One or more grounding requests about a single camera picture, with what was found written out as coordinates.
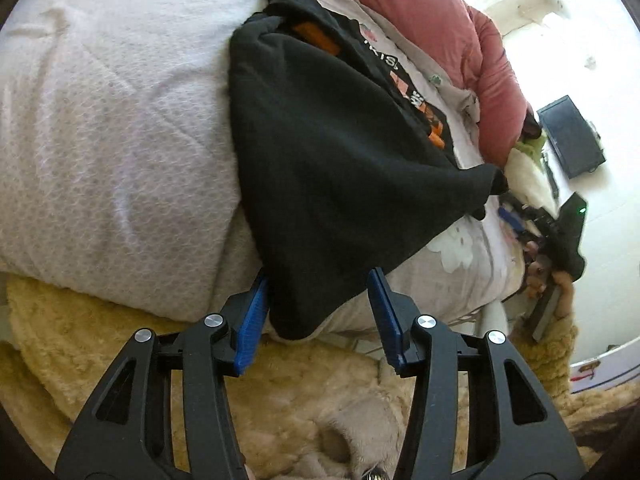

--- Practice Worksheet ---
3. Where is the person's right hand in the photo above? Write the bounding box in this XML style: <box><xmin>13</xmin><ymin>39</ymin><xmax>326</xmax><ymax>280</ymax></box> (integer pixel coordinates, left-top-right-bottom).
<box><xmin>522</xmin><ymin>240</ymin><xmax>576</xmax><ymax>319</ymax></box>

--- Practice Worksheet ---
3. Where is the white strawberry print blanket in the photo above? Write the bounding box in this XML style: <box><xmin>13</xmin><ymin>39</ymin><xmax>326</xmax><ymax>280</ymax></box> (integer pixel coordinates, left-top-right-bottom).
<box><xmin>0</xmin><ymin>0</ymin><xmax>532</xmax><ymax>347</ymax></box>

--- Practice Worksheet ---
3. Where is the dark brown cloth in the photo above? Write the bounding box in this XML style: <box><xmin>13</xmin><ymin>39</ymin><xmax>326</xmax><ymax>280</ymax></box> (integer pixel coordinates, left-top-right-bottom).
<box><xmin>520</xmin><ymin>114</ymin><xmax>544</xmax><ymax>142</ymax></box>

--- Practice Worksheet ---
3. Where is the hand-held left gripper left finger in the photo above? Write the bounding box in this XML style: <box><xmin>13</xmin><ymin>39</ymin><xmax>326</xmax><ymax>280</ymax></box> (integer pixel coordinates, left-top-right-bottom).
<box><xmin>54</xmin><ymin>267</ymin><xmax>273</xmax><ymax>480</ymax></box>

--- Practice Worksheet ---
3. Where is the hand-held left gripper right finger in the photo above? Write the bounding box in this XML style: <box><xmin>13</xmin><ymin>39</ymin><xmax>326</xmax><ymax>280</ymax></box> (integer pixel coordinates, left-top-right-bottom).
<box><xmin>367</xmin><ymin>266</ymin><xmax>586</xmax><ymax>480</ymax></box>

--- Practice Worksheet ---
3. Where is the black sweater with orange cuffs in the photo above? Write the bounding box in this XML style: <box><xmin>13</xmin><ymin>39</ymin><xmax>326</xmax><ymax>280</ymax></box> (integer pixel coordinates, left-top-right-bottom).
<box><xmin>227</xmin><ymin>0</ymin><xmax>510</xmax><ymax>342</ymax></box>

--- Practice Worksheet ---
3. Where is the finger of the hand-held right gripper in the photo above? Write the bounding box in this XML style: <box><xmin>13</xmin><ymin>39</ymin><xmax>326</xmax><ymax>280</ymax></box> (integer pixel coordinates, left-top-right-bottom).
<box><xmin>497</xmin><ymin>200</ymin><xmax>538</xmax><ymax>241</ymax></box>

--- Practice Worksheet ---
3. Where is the light green cloth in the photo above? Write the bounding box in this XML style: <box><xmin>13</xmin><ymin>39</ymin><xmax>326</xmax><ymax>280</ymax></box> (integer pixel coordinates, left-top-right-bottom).
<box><xmin>514</xmin><ymin>137</ymin><xmax>547</xmax><ymax>157</ymax></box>

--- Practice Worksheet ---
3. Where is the beige fluffy garment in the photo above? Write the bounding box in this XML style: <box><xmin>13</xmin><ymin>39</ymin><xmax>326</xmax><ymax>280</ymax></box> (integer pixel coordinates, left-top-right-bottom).
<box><xmin>0</xmin><ymin>274</ymin><xmax>603</xmax><ymax>480</ymax></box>

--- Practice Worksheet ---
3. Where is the pink duvet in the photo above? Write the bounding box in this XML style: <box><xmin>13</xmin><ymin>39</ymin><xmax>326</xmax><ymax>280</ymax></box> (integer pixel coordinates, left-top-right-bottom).
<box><xmin>305</xmin><ymin>0</ymin><xmax>535</xmax><ymax>167</ymax></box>

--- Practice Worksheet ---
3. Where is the cream fluffy towel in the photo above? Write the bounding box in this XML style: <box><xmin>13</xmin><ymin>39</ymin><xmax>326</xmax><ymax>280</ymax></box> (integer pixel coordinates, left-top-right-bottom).
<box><xmin>501</xmin><ymin>150</ymin><xmax>559</xmax><ymax>212</ymax></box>

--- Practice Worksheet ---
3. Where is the grey fluffy cloth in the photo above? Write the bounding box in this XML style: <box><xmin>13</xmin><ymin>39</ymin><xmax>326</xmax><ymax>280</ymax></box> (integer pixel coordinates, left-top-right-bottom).
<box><xmin>319</xmin><ymin>394</ymin><xmax>413</xmax><ymax>480</ymax></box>

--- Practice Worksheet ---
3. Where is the black flat monitor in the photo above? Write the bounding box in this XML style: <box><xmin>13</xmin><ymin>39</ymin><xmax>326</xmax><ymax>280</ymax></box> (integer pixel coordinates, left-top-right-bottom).
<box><xmin>536</xmin><ymin>94</ymin><xmax>607</xmax><ymax>180</ymax></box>

